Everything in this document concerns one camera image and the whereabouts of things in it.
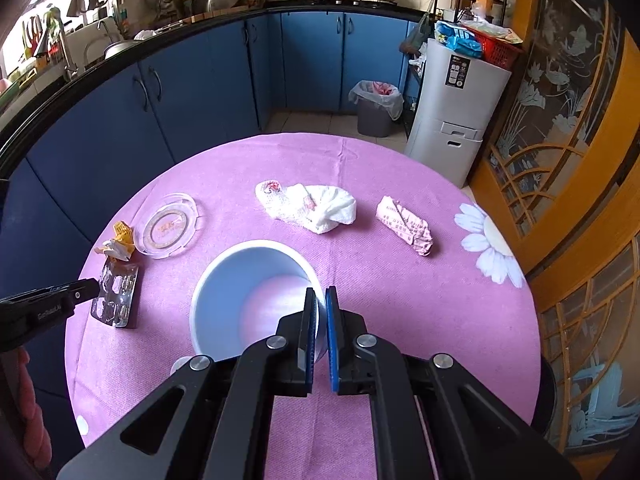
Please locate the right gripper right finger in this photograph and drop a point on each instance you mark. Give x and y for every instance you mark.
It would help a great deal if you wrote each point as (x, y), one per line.
(333, 332)

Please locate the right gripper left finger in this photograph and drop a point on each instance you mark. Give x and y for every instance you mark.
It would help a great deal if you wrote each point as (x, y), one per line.
(307, 339)

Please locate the blue white bowl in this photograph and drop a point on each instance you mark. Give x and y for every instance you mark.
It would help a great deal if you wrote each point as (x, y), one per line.
(243, 293)

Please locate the blue kitchen cabinets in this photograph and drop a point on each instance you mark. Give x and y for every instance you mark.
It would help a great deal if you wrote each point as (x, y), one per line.
(151, 116)

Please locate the person's left hand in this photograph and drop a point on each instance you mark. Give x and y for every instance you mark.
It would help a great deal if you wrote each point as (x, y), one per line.
(26, 449)

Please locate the pink round tablecloth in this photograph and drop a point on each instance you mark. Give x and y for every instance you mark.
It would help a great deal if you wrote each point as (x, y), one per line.
(468, 297)

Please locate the crumpled white tissue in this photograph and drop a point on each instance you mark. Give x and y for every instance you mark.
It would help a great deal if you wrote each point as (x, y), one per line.
(316, 208)

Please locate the yellow candy wrapper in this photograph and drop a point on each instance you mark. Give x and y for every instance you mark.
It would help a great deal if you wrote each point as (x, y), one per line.
(121, 245)

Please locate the pink patterned crumpled wrapper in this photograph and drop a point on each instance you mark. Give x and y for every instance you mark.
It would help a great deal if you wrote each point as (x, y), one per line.
(410, 228)

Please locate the clear glass ashtray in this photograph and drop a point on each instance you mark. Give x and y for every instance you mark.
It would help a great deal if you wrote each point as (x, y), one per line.
(166, 227)

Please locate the grey bin with bag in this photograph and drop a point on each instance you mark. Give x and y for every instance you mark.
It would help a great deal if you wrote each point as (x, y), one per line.
(379, 105)

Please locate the white tall storage cabinet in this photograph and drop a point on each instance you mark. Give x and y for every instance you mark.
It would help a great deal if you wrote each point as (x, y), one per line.
(457, 99)

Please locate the wooden glass door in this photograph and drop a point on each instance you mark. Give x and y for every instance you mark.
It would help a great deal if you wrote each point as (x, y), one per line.
(560, 177)

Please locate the blue plastic package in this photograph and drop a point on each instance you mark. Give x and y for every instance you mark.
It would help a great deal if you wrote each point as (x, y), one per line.
(458, 39)

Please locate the red plastic basket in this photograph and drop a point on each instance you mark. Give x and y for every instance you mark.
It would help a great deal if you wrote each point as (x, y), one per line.
(496, 51)

